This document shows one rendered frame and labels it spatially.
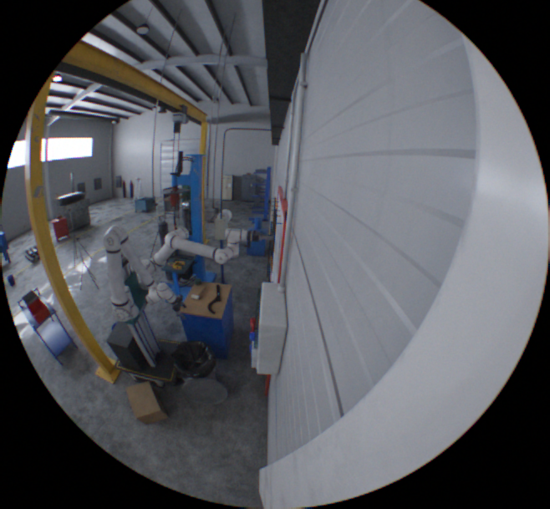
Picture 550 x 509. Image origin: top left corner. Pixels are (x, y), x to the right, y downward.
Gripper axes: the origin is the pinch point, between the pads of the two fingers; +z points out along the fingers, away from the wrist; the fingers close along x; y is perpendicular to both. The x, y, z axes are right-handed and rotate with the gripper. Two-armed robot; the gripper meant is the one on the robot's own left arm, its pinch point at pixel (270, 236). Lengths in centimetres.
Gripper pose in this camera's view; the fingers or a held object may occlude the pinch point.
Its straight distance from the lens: 144.3
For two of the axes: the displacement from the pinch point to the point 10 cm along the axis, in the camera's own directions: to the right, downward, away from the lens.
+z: 10.0, 0.7, 0.4
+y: 0.8, -9.7, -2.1
